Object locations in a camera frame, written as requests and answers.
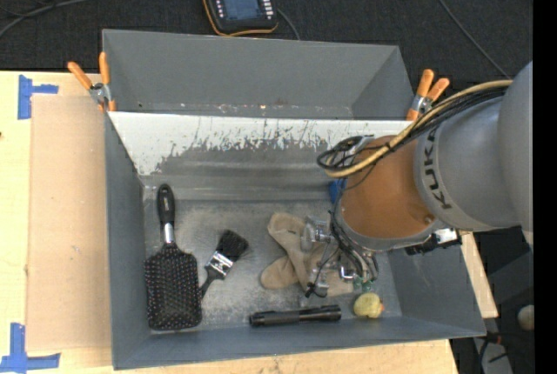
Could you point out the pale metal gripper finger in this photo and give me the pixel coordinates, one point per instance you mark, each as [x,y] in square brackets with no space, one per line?
[311,234]
[320,282]

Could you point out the beige cloth glove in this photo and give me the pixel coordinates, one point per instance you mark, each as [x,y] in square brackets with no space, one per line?
[285,250]

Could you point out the black tube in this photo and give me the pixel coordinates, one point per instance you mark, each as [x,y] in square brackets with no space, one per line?
[296,315]

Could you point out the yellow-green toy fruit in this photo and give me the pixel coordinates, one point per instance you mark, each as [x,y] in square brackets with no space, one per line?
[367,305]

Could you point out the small blue piece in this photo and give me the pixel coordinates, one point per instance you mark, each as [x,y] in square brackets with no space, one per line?
[336,189]

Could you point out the black bristle paintbrush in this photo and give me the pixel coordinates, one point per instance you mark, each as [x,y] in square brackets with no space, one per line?
[224,255]

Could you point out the black paddle hairbrush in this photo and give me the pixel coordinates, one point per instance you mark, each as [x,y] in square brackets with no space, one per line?
[173,281]

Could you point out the grey metal bin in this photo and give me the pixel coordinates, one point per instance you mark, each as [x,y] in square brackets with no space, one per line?
[243,76]

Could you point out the brown cardboard board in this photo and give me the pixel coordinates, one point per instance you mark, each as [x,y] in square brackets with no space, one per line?
[65,211]

